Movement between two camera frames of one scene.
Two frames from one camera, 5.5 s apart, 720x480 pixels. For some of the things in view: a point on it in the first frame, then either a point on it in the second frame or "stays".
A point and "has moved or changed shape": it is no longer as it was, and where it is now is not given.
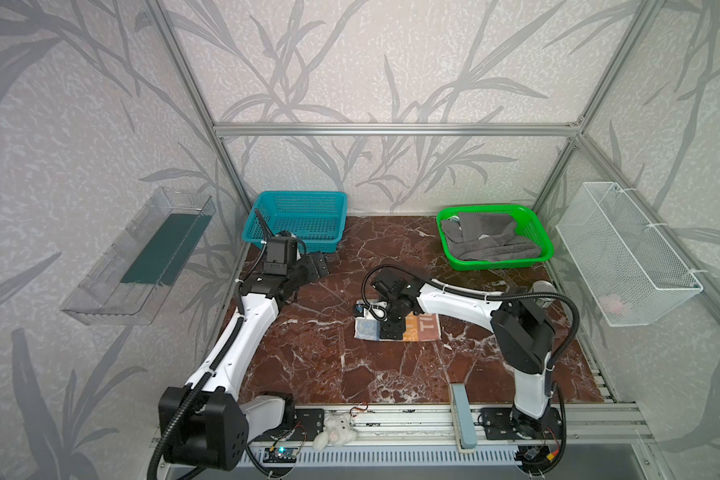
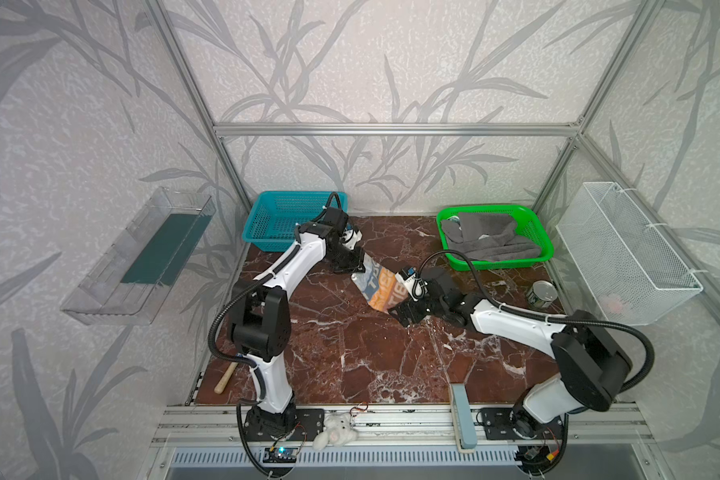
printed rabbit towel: [418, 326] has moved or changed shape
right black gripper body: [381, 307] → [413, 306]
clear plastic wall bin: [129, 283] stays
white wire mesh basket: [633, 273] stays
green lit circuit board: [280, 455] stays
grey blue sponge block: [467, 430] stays
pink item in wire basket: [611, 303] stays
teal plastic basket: [318, 218] stays
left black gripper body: [315, 264] → [348, 258]
